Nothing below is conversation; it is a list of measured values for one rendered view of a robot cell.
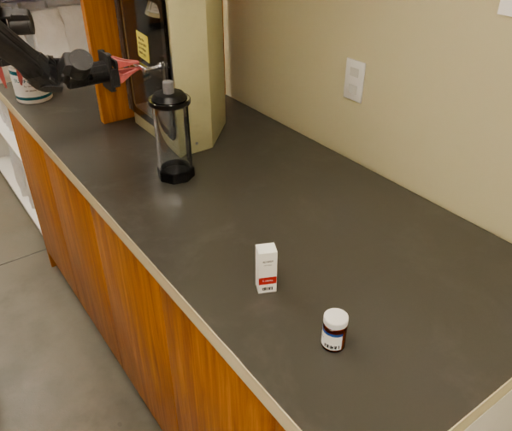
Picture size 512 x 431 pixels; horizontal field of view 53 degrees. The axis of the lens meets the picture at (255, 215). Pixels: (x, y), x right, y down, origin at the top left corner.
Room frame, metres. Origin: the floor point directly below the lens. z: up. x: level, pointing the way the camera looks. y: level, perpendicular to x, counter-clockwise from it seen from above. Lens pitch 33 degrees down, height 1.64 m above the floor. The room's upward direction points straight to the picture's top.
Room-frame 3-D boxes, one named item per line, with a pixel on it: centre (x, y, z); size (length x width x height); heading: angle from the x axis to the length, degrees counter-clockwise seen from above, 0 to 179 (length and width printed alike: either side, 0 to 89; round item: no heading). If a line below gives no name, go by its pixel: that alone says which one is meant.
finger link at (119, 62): (1.42, 0.36, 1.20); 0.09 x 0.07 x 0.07; 126
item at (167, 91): (1.27, 0.22, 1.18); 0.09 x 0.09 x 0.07
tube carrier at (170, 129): (1.27, 0.22, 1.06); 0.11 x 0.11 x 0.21
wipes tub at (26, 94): (1.88, 0.83, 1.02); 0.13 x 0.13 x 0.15
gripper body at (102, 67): (1.37, 0.42, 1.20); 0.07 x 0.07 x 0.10; 36
